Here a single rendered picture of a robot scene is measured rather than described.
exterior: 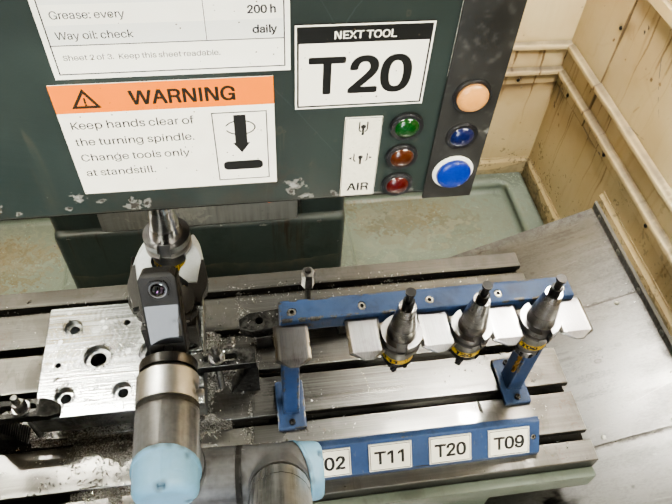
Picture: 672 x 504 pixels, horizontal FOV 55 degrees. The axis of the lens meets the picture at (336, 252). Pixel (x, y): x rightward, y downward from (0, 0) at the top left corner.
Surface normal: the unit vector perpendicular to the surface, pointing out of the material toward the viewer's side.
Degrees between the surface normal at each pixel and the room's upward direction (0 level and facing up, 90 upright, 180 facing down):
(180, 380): 32
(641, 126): 89
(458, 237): 0
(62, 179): 90
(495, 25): 90
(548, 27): 90
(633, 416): 24
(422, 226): 0
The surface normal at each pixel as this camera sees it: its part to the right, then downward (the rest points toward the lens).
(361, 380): 0.04, -0.63
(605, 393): -0.37, -0.55
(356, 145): 0.14, 0.77
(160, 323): 0.10, 0.38
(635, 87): -0.99, 0.08
